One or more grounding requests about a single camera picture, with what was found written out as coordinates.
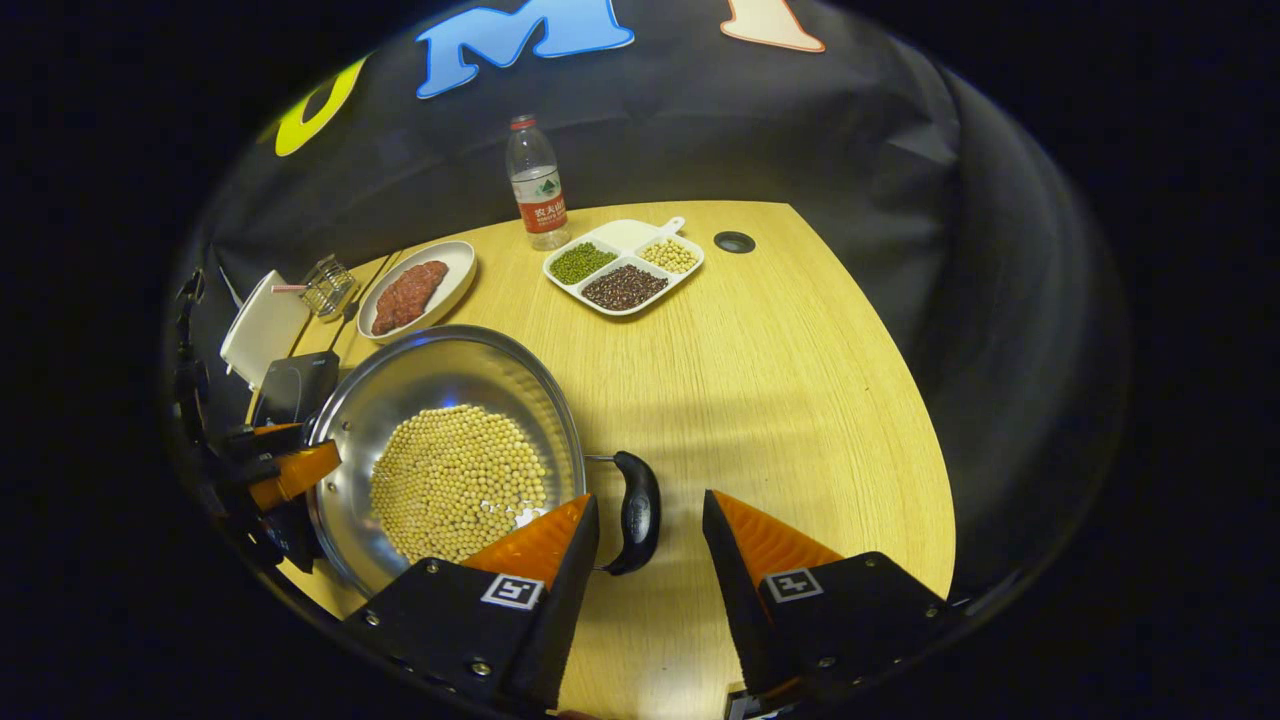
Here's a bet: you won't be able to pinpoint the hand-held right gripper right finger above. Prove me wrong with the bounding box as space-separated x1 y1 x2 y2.
702 489 966 716

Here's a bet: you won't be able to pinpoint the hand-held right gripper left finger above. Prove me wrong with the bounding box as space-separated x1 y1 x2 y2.
340 493 601 713

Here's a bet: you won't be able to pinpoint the black induction cooktop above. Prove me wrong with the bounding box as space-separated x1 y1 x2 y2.
252 350 341 429

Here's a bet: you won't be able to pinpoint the soybeans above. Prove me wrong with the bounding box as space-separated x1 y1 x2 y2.
370 404 549 564

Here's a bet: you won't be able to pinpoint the steel pot with black handles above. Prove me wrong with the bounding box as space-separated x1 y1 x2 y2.
305 324 663 601

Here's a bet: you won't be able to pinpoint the white toaster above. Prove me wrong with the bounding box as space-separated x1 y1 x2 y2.
220 270 313 389

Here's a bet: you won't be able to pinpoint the raw steak piece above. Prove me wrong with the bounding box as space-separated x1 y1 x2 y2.
398 260 449 311
372 278 429 336

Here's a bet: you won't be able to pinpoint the white round plate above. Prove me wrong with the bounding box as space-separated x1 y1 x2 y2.
357 240 478 344

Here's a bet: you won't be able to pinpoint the dark red beans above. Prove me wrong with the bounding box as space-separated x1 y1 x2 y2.
582 264 669 311

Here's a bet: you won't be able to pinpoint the green mung beans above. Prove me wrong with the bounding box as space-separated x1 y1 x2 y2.
549 242 618 286

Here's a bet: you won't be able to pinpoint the pale yellow beans in dish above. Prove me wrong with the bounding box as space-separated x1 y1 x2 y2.
638 238 699 275

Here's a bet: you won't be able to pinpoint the clear plastic water bottle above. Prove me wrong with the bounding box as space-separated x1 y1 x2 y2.
505 114 571 251

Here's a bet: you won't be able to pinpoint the white divided dish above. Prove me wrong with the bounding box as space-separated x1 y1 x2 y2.
543 216 705 317

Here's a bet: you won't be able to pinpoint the black power cable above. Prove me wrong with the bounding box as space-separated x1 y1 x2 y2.
325 250 403 353

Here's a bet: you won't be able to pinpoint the small wire basket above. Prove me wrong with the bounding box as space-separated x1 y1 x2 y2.
272 254 359 319

